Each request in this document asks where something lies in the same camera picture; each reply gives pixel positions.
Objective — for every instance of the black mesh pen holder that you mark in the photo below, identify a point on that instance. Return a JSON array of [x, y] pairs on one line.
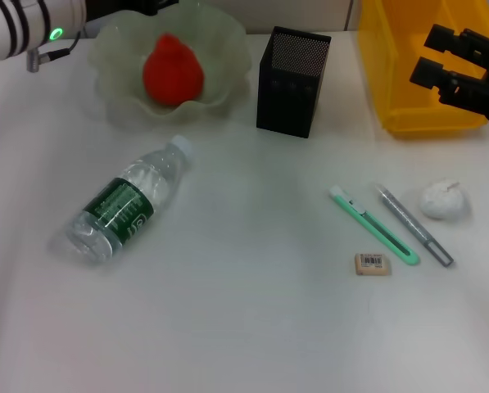
[[287, 102]]

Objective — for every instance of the beige eraser with barcode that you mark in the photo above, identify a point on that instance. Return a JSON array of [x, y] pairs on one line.
[[373, 264]]

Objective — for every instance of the clear green-label water bottle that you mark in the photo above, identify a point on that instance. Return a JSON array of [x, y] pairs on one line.
[[121, 204]]

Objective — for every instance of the translucent green wavy fruit plate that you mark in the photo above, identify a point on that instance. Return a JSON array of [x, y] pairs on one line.
[[117, 94]]

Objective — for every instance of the white paper ball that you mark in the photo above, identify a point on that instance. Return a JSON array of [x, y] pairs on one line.
[[440, 201]]

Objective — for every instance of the yellow plastic bin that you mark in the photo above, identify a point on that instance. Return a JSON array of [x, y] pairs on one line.
[[395, 61]]

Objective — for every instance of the grey glitter pen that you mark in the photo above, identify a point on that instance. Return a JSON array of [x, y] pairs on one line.
[[412, 223]]

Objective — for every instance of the red-orange fruit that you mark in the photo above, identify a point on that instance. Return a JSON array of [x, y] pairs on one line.
[[172, 73]]

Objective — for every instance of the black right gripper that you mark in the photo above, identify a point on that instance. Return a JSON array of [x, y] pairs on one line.
[[485, 96]]

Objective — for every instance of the green utility knife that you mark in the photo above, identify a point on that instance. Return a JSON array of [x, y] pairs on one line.
[[371, 223]]

